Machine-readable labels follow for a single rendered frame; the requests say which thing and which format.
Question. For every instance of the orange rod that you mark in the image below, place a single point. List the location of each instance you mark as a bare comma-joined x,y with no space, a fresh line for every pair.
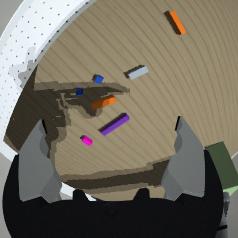
103,102
176,22

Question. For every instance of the magenta block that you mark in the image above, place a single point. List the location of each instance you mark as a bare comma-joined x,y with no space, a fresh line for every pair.
87,140

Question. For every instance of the purple rod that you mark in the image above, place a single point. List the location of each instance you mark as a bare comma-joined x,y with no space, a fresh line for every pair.
122,119

